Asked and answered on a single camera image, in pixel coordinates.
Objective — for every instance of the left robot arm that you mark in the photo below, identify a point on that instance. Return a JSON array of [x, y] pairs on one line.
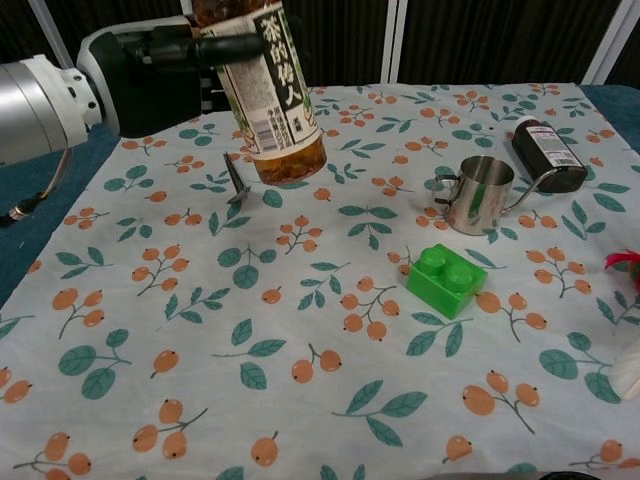
[[30, 110]]

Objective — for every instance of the brown tea bottle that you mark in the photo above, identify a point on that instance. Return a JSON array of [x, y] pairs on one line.
[[280, 100]]

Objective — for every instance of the floral tablecloth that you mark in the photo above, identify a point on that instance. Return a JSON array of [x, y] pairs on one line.
[[300, 350]]

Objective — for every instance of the dark brown medicine bottle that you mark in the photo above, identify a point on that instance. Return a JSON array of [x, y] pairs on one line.
[[545, 150]]

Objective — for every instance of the green toy brick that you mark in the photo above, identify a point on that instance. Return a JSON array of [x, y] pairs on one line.
[[445, 285]]

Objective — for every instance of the white partition frame post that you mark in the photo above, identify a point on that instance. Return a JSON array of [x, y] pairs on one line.
[[395, 40], [52, 25], [607, 45], [186, 6]]

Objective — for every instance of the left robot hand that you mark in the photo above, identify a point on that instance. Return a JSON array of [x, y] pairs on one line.
[[150, 80]]

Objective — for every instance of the steel spouted pouring cup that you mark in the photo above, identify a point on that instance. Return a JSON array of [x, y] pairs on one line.
[[475, 200]]

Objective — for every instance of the white object at edge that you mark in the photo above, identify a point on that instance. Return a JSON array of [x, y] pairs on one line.
[[622, 262]]

